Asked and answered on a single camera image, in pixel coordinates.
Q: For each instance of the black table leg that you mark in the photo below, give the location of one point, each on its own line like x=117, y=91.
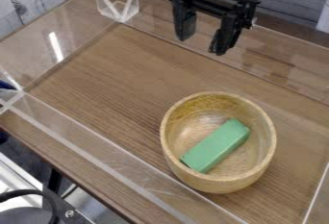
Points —
x=54, y=181

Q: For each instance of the black metal bracket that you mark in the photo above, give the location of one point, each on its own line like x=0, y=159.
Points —
x=66, y=212

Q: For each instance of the clear acrylic tray walls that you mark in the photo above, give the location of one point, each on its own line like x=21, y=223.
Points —
x=97, y=69

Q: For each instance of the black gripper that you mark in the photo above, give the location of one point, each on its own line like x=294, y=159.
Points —
x=238, y=16

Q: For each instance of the green rectangular block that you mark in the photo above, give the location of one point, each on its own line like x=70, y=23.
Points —
x=208, y=152

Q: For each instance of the brown wooden bowl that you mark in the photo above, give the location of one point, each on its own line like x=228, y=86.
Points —
x=190, y=120

